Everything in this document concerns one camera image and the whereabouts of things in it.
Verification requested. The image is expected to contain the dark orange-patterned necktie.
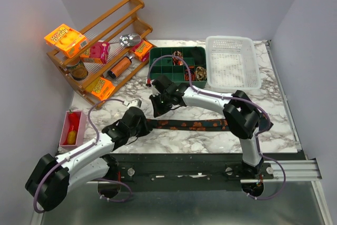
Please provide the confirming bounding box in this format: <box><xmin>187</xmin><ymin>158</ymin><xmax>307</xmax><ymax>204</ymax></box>
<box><xmin>147</xmin><ymin>119</ymin><xmax>229</xmax><ymax>132</ymax></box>

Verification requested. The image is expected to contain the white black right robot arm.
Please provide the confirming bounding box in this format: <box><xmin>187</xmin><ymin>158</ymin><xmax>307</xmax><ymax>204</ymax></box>
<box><xmin>147</xmin><ymin>75</ymin><xmax>272</xmax><ymax>179</ymax></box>

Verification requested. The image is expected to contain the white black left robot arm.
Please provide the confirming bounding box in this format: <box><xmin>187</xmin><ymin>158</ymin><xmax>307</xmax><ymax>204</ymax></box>
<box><xmin>25</xmin><ymin>106</ymin><xmax>152</xmax><ymax>213</ymax></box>

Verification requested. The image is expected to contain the rolled orange black tie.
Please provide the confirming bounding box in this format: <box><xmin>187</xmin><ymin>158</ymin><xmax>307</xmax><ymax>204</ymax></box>
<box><xmin>184</xmin><ymin>68</ymin><xmax>196</xmax><ymax>82</ymax></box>

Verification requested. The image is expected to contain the rolled tie top compartment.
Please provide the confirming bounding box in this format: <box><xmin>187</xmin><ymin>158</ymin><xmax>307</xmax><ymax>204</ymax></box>
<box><xmin>172</xmin><ymin>51</ymin><xmax>184</xmax><ymax>66</ymax></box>

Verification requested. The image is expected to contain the rolled beige patterned tie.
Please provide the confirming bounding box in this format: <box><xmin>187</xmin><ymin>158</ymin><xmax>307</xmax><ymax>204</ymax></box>
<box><xmin>195</xmin><ymin>66</ymin><xmax>207</xmax><ymax>81</ymax></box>

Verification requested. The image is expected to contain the green compartment organizer tray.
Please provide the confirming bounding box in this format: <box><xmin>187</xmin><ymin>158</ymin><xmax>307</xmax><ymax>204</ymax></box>
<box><xmin>148</xmin><ymin>46</ymin><xmax>207</xmax><ymax>89</ymax></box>

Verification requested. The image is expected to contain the black cloth in tray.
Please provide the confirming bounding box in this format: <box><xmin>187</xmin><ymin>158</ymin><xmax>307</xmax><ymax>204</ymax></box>
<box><xmin>191</xmin><ymin>47</ymin><xmax>205</xmax><ymax>65</ymax></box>

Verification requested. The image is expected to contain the lower orange sponge box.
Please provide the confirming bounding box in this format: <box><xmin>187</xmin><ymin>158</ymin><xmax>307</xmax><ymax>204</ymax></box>
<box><xmin>85</xmin><ymin>77</ymin><xmax>115</xmax><ymax>101</ymax></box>

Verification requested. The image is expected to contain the small orange pink box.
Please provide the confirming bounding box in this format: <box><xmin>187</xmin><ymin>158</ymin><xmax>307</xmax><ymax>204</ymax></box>
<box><xmin>131</xmin><ymin>40</ymin><xmax>153</xmax><ymax>62</ymax></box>

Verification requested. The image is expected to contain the orange black bottle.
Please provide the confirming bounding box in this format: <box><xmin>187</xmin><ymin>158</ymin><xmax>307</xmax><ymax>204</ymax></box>
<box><xmin>107</xmin><ymin>56</ymin><xmax>132</xmax><ymax>79</ymax></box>

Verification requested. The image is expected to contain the pink plastic bin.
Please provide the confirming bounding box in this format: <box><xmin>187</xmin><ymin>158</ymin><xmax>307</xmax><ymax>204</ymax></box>
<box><xmin>59</xmin><ymin>111</ymin><xmax>87</xmax><ymax>150</ymax></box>

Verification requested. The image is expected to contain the red toy pepper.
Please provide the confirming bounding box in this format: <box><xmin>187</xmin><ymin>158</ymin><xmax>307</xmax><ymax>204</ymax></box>
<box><xmin>68</xmin><ymin>111</ymin><xmax>80</xmax><ymax>130</ymax></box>

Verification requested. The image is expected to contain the yellow toy corn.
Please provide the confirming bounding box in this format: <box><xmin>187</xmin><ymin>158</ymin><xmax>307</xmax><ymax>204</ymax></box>
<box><xmin>66</xmin><ymin>130</ymin><xmax>77</xmax><ymax>145</ymax></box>

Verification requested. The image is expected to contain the white plastic basket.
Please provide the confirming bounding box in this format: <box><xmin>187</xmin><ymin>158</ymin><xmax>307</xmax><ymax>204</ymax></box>
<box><xmin>205</xmin><ymin>36</ymin><xmax>262</xmax><ymax>92</ymax></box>

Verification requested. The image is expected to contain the silver metal spoon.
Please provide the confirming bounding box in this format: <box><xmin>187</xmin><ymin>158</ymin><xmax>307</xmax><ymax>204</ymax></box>
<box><xmin>109</xmin><ymin>33</ymin><xmax>142</xmax><ymax>47</ymax></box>

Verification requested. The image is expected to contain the wooden three-tier rack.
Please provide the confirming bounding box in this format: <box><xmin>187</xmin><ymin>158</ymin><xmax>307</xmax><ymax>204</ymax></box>
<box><xmin>44</xmin><ymin>0</ymin><xmax>153</xmax><ymax>106</ymax></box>

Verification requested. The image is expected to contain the food can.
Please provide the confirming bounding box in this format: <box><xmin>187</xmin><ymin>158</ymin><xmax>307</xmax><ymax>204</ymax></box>
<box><xmin>66</xmin><ymin>58</ymin><xmax>88</xmax><ymax>81</ymax></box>

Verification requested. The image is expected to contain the pink sponge box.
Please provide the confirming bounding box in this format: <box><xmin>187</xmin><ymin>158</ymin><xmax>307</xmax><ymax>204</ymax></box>
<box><xmin>80</xmin><ymin>42</ymin><xmax>110</xmax><ymax>64</ymax></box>

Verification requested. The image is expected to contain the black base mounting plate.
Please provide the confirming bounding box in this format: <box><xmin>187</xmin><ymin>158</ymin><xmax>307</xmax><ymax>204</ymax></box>
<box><xmin>103</xmin><ymin>153</ymin><xmax>274</xmax><ymax>192</ymax></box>

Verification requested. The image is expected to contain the large orange sponge box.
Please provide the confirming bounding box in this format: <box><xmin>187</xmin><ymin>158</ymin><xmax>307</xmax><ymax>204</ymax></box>
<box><xmin>44</xmin><ymin>24</ymin><xmax>88</xmax><ymax>58</ymax></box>

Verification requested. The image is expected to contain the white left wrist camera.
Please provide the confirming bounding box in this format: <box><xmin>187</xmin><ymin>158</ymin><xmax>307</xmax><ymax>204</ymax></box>
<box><xmin>127</xmin><ymin>99</ymin><xmax>142</xmax><ymax>109</ymax></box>

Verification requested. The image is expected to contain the aluminium frame rail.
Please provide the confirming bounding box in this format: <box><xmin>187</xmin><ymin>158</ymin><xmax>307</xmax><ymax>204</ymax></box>
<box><xmin>241</xmin><ymin>160</ymin><xmax>322</xmax><ymax>183</ymax></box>

